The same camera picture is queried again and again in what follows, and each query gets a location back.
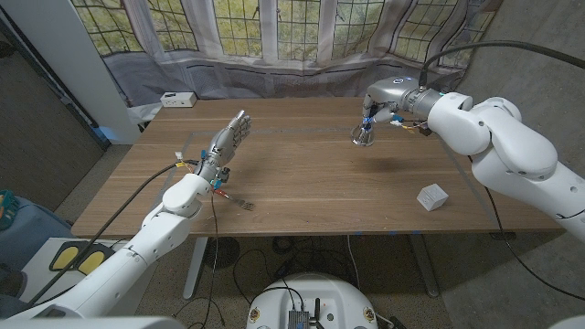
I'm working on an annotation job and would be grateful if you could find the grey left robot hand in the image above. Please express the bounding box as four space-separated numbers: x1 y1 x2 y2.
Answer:
194 109 253 182

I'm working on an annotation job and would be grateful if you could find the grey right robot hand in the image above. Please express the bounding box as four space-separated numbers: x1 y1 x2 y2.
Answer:
362 76 442 124

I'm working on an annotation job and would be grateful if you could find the silver handbell with black handle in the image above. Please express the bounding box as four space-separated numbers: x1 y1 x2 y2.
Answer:
350 122 376 148

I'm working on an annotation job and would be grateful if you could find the white cube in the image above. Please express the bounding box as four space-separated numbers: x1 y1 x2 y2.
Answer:
416 183 450 213

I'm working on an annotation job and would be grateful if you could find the white electrical box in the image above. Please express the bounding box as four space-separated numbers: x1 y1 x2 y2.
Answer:
160 91 198 109

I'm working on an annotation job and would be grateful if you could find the printed window backdrop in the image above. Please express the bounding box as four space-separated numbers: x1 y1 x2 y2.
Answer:
70 0 504 111

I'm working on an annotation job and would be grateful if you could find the black round floor disc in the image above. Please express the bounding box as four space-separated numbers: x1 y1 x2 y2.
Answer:
204 236 241 271

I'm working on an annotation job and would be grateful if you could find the white table leg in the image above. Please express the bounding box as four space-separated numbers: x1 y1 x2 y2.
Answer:
183 236 209 300

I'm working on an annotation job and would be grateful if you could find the grey table leg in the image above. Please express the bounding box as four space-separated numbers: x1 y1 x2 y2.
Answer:
408 233 441 298

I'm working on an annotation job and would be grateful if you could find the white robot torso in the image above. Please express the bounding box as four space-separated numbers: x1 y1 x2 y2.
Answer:
246 272 379 329

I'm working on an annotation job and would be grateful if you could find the grey module on torso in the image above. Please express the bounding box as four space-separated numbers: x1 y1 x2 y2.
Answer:
287 309 312 329

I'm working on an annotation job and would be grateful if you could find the black and yellow foot pedal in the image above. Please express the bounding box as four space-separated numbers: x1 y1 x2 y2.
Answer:
48 240 115 277

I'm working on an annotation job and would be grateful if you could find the blue seat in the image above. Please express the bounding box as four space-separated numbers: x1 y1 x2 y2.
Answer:
0 196 74 271

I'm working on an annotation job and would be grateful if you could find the teal object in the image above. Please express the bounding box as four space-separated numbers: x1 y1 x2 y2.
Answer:
0 189 20 231

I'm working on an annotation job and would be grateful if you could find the fork with red handle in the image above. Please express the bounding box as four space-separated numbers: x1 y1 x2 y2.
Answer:
212 187 256 212

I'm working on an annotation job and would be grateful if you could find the thin black left arm wire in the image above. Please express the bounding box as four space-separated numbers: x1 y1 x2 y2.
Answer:
173 191 220 329

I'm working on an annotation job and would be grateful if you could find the thin black arm wire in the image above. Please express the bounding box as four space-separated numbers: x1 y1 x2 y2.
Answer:
484 186 585 302
173 191 220 329

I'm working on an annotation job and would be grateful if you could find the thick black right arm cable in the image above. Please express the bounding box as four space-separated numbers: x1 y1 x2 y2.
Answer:
418 39 585 88

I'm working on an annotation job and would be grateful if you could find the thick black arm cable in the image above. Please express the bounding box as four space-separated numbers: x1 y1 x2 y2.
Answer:
418 39 585 88
27 159 200 307

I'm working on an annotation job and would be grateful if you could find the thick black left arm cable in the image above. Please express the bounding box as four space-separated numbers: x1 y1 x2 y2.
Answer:
27 159 200 307

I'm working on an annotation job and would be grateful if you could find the white floor cable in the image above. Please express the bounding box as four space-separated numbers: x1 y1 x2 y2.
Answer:
346 235 362 292

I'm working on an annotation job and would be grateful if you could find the thin black right arm wire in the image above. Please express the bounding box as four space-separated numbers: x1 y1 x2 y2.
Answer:
484 186 585 302

